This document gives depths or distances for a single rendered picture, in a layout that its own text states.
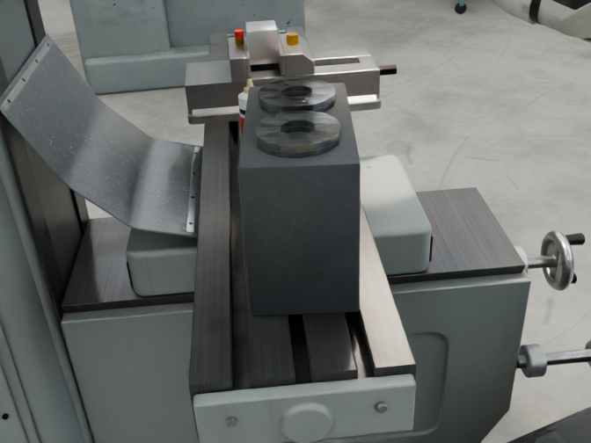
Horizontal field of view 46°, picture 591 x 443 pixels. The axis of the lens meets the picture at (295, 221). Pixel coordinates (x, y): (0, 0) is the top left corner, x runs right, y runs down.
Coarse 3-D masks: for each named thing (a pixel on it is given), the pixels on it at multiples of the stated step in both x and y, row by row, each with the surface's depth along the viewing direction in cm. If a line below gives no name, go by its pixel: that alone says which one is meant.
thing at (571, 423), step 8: (568, 416) 108; (576, 416) 107; (584, 416) 106; (552, 424) 106; (560, 424) 105; (568, 424) 105; (576, 424) 105; (584, 424) 105; (536, 432) 104; (544, 432) 102; (552, 432) 101; (560, 432) 104; (568, 432) 104; (576, 432) 104; (584, 432) 104; (512, 440) 104; (520, 440) 103; (528, 440) 101; (536, 440) 96; (544, 440) 96; (552, 440) 96; (560, 440) 100; (568, 440) 103; (576, 440) 103; (584, 440) 102
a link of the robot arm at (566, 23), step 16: (496, 0) 88; (512, 0) 86; (528, 0) 84; (544, 0) 83; (560, 0) 81; (576, 0) 79; (528, 16) 86; (544, 16) 84; (560, 16) 82; (576, 16) 81; (560, 32) 85; (576, 32) 85
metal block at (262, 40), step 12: (252, 24) 123; (264, 24) 123; (252, 36) 120; (264, 36) 120; (276, 36) 120; (252, 48) 121; (264, 48) 121; (276, 48) 121; (252, 60) 122; (264, 60) 122; (276, 60) 122
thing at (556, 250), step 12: (552, 240) 133; (564, 240) 130; (576, 240) 130; (552, 252) 135; (564, 252) 129; (528, 264) 132; (540, 264) 133; (552, 264) 133; (564, 264) 128; (552, 276) 135; (564, 276) 129; (576, 276) 136; (564, 288) 131
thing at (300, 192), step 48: (288, 96) 82; (336, 96) 81; (288, 144) 68; (336, 144) 70; (240, 192) 68; (288, 192) 68; (336, 192) 68; (288, 240) 71; (336, 240) 71; (288, 288) 75; (336, 288) 75
